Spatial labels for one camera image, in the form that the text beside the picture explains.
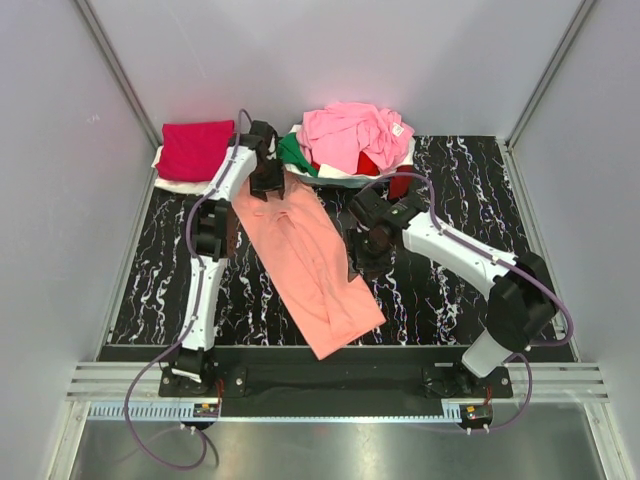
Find green t shirt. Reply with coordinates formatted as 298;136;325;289
277;132;318;177

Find folded white t shirt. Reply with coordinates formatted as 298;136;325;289
151;146;214;194

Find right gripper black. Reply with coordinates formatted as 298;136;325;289
343;228;393;282

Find laundry basket grey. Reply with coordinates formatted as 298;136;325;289
285;165;384;189

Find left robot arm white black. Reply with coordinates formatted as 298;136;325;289
169;120;285;396

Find aluminium frame post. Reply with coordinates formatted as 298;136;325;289
73;0;164;151
505;0;599;151

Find light pink t shirt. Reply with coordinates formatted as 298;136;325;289
296;102;414;175

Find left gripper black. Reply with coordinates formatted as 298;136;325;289
248;156;283;202

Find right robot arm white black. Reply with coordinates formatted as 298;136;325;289
347;189;558;398

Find red t shirt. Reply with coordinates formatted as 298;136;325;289
317;149;415;177

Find left aluminium frame post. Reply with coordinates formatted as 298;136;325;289
73;0;164;151

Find salmon orange t shirt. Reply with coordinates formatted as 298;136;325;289
232;174;385;360

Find grey slotted cable duct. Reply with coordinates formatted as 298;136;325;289
88;400;461;424

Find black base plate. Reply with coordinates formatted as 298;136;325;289
159;346;513;400

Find right aluminium frame post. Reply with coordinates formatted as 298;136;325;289
505;0;599;151

